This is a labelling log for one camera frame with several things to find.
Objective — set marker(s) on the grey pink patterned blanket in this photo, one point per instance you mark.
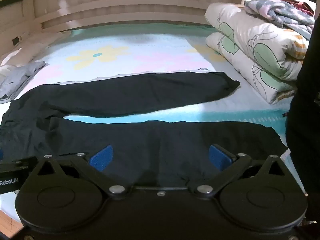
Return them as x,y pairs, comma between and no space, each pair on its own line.
280,12

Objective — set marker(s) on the white pillow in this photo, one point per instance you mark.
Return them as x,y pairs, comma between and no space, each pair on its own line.
27,51

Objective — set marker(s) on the floral bed sheet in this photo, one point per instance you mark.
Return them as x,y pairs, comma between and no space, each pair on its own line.
125,52

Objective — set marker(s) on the cream wooden headboard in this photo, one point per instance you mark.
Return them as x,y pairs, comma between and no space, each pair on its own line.
125,5

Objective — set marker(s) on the wall outlet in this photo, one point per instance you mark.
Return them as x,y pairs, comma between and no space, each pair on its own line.
15,40

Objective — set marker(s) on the black wall strip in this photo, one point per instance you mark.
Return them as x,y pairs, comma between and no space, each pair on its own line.
11,0

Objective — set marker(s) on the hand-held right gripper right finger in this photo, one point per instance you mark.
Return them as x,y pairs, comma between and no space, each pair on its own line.
220,157

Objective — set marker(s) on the cream patterned pillow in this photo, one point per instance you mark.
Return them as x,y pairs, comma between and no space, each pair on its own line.
250,42

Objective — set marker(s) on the black pants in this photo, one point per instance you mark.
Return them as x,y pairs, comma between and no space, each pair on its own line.
150,140

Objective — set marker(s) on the grey folded cloth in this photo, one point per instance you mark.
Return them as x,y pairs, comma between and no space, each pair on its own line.
20,77

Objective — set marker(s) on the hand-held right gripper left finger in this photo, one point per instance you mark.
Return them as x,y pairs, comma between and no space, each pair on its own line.
101,157

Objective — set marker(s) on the dark red cloth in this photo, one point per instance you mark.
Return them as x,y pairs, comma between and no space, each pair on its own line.
300,5

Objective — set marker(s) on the person's dark clothing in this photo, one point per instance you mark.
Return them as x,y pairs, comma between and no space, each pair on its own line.
306,105

